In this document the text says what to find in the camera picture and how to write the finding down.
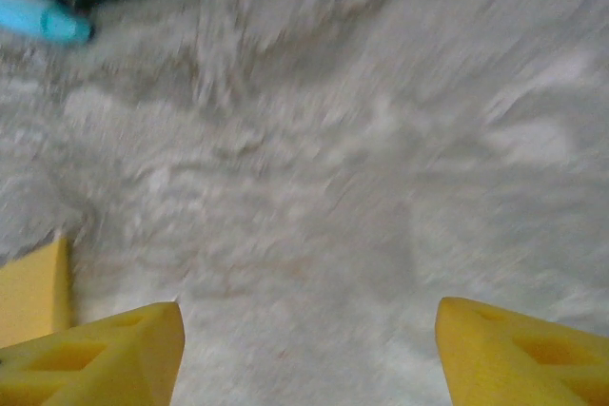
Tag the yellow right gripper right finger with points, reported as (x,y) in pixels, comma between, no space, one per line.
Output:
(514,363)

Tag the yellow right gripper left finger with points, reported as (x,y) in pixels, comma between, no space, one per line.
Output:
(119,358)

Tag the yellow square paper sheet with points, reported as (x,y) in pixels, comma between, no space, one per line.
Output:
(33,292)

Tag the blue marker pen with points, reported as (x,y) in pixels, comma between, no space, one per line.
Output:
(38,16)

